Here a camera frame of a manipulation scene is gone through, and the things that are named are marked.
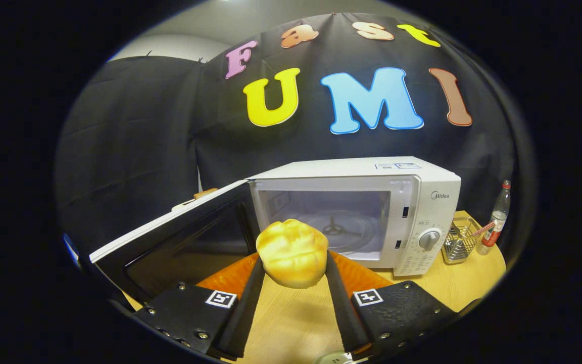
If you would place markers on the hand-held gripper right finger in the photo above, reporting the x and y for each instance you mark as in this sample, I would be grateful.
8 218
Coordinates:
344 313

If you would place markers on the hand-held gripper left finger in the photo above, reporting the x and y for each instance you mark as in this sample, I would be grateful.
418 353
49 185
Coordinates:
248 313

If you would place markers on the golden bread bun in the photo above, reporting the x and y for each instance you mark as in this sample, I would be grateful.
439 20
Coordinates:
291 253

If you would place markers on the white microwave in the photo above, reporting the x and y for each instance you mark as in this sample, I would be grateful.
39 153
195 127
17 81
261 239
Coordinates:
422 202

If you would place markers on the white toaster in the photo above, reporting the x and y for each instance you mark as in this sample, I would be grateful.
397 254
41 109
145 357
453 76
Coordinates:
184 205

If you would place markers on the toast slice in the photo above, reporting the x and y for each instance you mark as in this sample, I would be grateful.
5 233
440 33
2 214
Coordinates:
205 193

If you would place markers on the red white striped straw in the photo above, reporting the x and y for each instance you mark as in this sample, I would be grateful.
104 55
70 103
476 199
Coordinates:
483 228

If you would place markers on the clear bottle red label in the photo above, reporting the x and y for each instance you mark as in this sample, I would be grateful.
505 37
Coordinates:
498 222

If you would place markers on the black backdrop cloth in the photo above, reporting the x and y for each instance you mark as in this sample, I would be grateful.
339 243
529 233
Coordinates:
129 126

